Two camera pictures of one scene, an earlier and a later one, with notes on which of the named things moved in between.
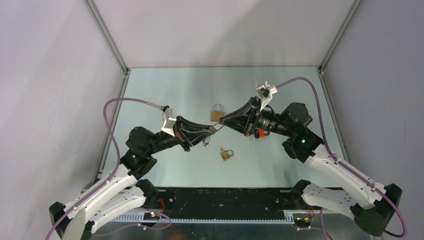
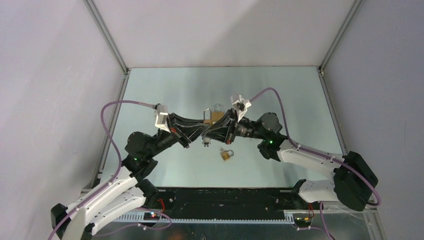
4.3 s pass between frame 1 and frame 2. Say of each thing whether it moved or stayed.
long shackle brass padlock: moved
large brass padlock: stayed
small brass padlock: stayed
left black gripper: stayed
